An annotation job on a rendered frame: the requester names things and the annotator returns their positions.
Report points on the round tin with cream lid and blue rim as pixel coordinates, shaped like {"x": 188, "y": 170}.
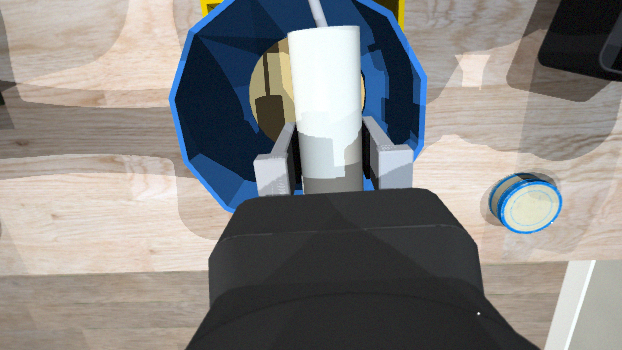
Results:
{"x": 524, "y": 203}

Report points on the blue bucket with metal handle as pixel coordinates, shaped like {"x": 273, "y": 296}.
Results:
{"x": 250, "y": 66}

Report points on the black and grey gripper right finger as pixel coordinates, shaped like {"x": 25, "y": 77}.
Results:
{"x": 388, "y": 166}

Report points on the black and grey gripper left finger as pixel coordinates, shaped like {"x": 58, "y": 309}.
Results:
{"x": 278, "y": 173}

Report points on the yellow shallow tray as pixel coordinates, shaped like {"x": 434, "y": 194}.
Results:
{"x": 396, "y": 6}

